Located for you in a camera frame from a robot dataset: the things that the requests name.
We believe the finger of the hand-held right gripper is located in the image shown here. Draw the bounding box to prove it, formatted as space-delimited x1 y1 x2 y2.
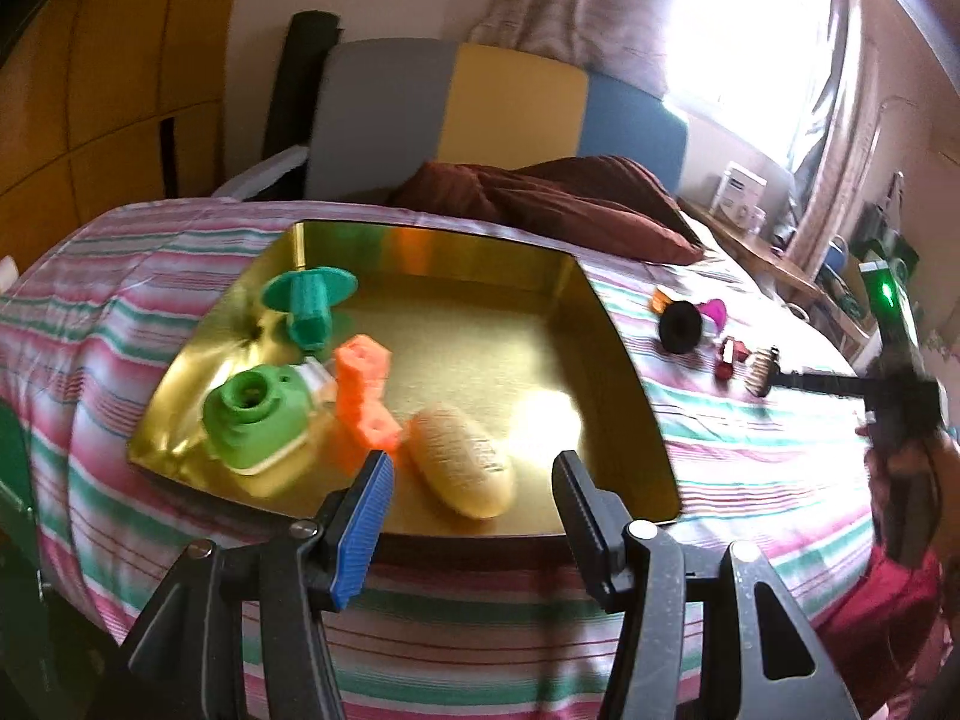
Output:
780 367 886 395

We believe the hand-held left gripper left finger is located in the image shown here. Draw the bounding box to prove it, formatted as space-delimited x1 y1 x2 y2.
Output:
116 450 396 720

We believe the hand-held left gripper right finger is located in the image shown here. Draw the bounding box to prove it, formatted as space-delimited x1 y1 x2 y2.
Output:
551 450 863 720

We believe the red plastic part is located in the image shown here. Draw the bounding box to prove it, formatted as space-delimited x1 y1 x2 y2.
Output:
712 337 751 383

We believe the yellow oval plastic part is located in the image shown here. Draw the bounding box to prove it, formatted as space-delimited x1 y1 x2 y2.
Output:
405 405 517 520

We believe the orange plastic block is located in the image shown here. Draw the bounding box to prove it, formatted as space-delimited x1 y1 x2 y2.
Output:
337 335 402 470

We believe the black plastic ring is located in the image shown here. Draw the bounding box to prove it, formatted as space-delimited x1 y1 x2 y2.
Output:
658 301 704 353

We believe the light green round cap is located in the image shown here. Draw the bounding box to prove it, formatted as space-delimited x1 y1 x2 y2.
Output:
202 364 312 470

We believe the green round toy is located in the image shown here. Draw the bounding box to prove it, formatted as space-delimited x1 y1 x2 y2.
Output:
221 358 338 477

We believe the gold metal tin tray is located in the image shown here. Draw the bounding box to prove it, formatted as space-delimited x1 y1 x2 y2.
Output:
126 219 682 541

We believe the teal green plastic bolt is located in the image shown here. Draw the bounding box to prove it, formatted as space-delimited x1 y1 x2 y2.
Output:
262 268 359 350

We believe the person's right hand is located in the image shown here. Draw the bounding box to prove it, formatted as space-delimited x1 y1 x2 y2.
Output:
857 424 960 560

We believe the wooden shelf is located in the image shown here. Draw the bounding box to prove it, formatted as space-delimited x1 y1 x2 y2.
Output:
679 199 863 316

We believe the pink green striped bedsheet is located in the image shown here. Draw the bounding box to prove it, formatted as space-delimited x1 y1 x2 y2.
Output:
0 195 901 720

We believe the white cardboard box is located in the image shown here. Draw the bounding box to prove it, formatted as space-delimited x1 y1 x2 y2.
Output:
709 163 767 218

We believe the grey sheer curtain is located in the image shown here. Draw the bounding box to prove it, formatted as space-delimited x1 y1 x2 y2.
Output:
772 0 893 278

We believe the brown quilted blanket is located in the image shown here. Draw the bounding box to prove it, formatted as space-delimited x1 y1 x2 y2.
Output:
386 155 706 265

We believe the bright window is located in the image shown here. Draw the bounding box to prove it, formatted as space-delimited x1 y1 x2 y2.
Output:
667 0 833 128

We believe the white foam board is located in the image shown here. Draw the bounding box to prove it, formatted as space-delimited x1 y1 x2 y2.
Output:
212 144 310 202

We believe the grey yellow blue headboard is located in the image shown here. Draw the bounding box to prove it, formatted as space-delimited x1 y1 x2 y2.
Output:
304 37 689 203

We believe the patterned beige curtain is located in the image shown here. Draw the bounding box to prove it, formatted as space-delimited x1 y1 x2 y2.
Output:
469 0 687 95

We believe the black rolled mat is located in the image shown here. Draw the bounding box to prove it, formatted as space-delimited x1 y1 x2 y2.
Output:
262 10 342 155

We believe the wooden wardrobe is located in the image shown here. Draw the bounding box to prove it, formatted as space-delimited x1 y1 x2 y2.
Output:
0 0 248 263

